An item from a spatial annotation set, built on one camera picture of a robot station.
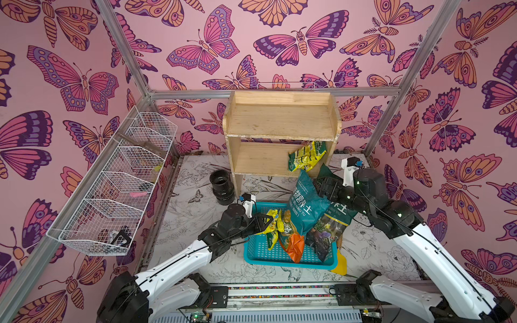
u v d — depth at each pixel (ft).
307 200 2.37
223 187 3.01
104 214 2.13
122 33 2.45
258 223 2.17
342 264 2.65
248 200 2.33
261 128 2.35
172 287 1.84
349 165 1.97
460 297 1.24
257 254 2.76
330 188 1.95
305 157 2.66
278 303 2.39
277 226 2.55
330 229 2.38
